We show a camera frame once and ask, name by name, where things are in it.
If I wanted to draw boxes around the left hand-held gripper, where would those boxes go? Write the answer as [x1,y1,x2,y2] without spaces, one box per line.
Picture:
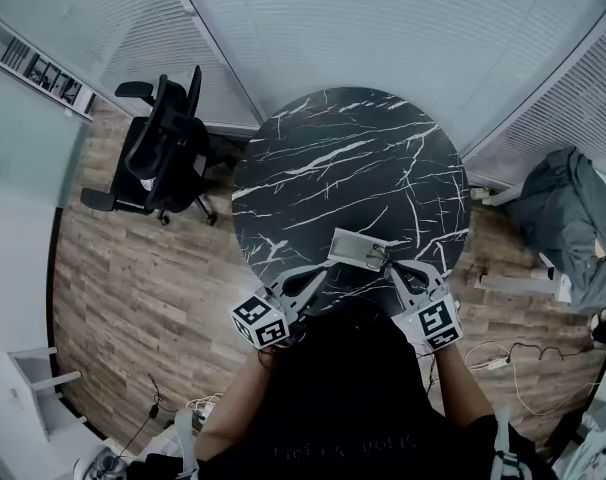
[230,264,330,352]

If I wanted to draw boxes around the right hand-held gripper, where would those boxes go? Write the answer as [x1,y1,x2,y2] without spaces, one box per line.
[389,260,465,355]

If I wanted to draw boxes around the thin-framed glasses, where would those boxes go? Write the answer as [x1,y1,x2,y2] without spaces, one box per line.
[364,244,393,273]

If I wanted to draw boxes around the grey glasses case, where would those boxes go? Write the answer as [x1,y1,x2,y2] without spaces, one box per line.
[327,227,390,271]

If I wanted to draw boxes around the person's right forearm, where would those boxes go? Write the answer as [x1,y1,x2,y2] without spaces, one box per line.
[429,346,495,430]

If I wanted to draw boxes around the person's left forearm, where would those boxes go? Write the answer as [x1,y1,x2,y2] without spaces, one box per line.
[194,343,285,470]

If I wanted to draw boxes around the person's black shirt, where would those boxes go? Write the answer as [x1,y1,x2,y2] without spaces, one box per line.
[126,297,557,480]

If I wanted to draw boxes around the grey cloth heap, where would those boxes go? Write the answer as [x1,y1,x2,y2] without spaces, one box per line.
[504,146,606,312]

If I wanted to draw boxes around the black office chair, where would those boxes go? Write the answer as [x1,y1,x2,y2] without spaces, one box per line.
[79,64,220,228]

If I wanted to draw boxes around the white shelf unit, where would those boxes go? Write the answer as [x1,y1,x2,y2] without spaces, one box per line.
[6,346,88,442]

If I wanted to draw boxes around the white cable bundle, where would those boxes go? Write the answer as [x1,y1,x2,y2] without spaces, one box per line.
[185,391,225,422]

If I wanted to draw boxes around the thin floor cable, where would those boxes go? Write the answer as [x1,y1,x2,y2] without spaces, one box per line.
[463,340,603,417]

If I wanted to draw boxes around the grey shoulder strap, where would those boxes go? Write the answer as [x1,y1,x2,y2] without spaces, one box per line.
[491,406,515,480]
[174,407,200,480]

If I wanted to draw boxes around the black floor cable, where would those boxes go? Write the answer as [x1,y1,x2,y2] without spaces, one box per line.
[118,372,165,457]

